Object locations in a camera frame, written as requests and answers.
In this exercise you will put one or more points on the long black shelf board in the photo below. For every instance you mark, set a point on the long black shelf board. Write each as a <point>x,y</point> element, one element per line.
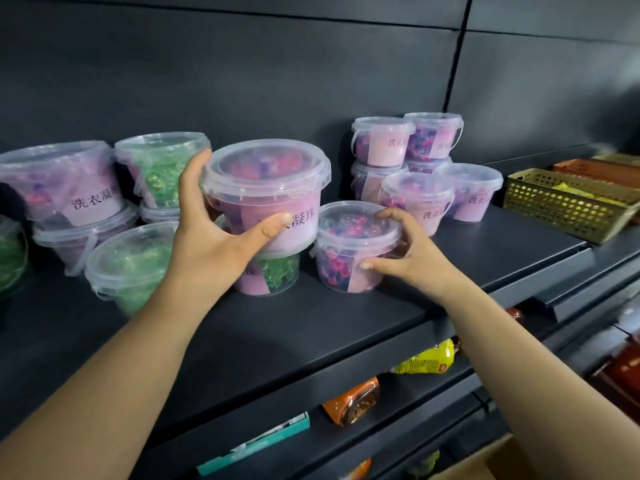
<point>325,319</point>

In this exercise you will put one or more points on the small purple laundry bead tub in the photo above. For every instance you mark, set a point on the small purple laundry bead tub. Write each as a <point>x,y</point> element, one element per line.
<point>345,244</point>

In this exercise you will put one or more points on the small red packet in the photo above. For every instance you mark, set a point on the small red packet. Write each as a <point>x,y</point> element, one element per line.
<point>516,314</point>

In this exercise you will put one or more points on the teal box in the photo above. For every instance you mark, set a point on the teal box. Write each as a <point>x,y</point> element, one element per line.
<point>255,442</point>

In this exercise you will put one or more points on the person's left forearm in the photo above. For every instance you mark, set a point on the person's left forearm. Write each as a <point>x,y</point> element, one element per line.
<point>100,384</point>

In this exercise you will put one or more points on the orange snack packet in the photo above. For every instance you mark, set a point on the orange snack packet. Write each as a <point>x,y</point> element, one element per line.
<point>352,402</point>

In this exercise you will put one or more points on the person's right thumb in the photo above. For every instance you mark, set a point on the person's right thumb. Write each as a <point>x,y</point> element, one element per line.
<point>380,265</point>

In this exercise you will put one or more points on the clear plastic tub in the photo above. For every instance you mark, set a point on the clear plastic tub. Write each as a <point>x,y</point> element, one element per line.
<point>157,213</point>

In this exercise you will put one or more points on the orange perforated plastic basket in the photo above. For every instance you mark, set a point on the orange perforated plastic basket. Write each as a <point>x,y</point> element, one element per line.
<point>595,172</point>

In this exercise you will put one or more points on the brown cardboard box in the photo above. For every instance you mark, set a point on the brown cardboard box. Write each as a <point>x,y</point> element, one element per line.
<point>490,459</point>

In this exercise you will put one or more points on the person's right hand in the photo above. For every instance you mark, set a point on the person's right hand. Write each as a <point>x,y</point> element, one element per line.
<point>425,267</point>

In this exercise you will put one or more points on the green packet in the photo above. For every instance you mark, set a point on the green packet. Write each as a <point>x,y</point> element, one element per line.
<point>424,465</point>

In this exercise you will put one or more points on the stack of small pink-label tubs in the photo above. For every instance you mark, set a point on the stack of small pink-label tubs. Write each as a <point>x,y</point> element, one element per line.
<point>385,144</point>

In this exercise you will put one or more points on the olive perforated plastic basket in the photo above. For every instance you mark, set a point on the olive perforated plastic basket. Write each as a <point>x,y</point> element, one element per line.
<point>555,209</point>

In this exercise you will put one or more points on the large clear tub pink label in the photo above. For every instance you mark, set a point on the large clear tub pink label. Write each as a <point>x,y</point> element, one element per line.
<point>270,189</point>
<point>60,184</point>
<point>65,242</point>

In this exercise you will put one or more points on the black lower shelf board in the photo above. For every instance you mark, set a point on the black lower shelf board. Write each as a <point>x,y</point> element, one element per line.
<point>400,419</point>

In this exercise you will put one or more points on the red packets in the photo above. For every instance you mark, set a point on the red packets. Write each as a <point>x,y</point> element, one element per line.
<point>622,369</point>

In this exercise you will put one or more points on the clear tub of green beads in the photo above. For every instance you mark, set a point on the clear tub of green beads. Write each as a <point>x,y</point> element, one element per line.
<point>130,269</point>
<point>160,169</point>
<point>277,272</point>
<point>10,254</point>

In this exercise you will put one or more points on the person's left hand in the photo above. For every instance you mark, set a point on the person's left hand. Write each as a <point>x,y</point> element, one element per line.
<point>205,249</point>

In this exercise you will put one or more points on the person's right forearm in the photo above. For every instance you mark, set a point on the person's right forearm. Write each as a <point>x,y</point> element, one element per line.
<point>530,384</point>

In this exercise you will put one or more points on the short black shelf board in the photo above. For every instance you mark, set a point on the short black shelf board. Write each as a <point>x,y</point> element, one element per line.
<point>605,264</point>

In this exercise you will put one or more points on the person's left thumb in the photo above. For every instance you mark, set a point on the person's left thumb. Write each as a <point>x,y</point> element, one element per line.
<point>270,225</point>

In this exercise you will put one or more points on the yellow snack packet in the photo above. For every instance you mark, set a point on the yellow snack packet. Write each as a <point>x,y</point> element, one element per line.
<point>425,358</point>

